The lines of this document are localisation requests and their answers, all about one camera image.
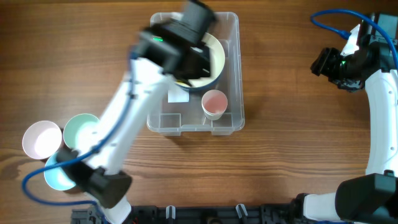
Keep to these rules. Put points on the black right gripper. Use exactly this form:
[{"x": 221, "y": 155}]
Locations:
[{"x": 321, "y": 62}]

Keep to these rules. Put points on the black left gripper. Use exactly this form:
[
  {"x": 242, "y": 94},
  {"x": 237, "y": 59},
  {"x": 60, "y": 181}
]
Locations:
[{"x": 199, "y": 66}]

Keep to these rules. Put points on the cream plate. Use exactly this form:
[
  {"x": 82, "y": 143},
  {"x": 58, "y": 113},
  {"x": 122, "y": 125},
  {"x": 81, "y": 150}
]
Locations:
[{"x": 217, "y": 54}]

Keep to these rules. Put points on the blue plate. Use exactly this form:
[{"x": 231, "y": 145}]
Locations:
[{"x": 203, "y": 83}]

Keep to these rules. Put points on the pink cup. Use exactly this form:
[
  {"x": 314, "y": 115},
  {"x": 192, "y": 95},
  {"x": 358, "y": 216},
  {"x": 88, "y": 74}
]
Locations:
[{"x": 214, "y": 104}]

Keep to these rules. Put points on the pink bowl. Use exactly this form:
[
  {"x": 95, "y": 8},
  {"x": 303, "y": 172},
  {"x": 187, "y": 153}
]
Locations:
[{"x": 42, "y": 139}]

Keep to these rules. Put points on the light blue bowl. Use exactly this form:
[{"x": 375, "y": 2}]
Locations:
[{"x": 58, "y": 180}]

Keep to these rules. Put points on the yellow cup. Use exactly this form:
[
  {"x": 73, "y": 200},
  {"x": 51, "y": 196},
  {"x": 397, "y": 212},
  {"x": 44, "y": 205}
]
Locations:
[{"x": 182, "y": 84}]

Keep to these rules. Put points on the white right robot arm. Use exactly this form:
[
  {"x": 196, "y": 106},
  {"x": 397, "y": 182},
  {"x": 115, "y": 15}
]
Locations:
[{"x": 371, "y": 198}]

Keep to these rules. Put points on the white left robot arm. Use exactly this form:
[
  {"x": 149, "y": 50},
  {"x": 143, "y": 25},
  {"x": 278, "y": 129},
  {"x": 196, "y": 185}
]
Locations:
[{"x": 158, "y": 63}]

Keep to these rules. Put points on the white label in container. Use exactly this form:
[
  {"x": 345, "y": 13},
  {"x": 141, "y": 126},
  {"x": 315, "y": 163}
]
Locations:
[{"x": 176, "y": 94}]

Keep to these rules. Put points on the clear plastic storage container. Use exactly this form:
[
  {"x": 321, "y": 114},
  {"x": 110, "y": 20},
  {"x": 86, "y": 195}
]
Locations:
[{"x": 174, "y": 118}]

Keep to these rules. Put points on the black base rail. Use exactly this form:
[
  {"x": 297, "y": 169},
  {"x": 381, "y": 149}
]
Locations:
[{"x": 263, "y": 214}]

